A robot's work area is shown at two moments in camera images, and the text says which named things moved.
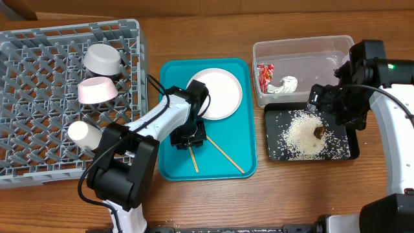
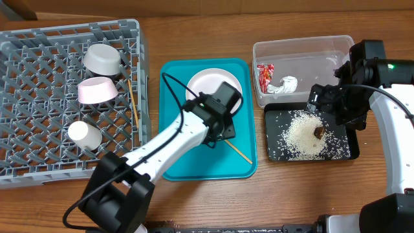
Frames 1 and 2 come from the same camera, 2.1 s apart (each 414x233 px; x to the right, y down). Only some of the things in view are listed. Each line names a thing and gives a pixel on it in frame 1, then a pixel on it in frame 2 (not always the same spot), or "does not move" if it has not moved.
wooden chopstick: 239,168 to 239,151
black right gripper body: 348,105 does not move
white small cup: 85,134 does not move
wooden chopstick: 193,158 to 133,103
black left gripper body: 187,140 to 227,130
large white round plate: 224,94 does not move
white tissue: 288,85 does not move
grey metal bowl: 102,59 does not move
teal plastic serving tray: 229,150 does not move
